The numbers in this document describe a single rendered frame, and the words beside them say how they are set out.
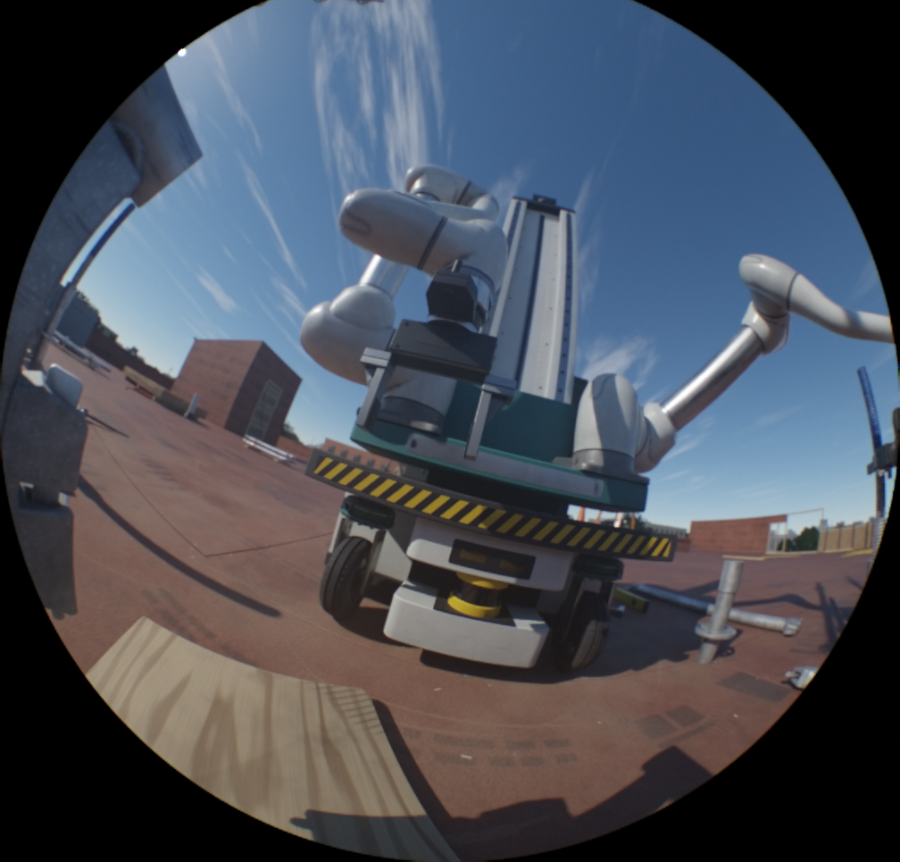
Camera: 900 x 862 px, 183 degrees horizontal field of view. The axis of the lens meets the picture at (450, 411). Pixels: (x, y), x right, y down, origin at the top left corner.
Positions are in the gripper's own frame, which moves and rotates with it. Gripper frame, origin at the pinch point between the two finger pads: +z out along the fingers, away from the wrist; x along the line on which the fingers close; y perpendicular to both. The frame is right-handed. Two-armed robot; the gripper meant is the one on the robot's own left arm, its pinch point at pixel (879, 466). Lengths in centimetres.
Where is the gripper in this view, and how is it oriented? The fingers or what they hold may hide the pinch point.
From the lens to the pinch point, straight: 108.5
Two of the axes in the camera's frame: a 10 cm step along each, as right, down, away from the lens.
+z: 7.4, 4.0, 5.4
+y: -2.7, 9.1, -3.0
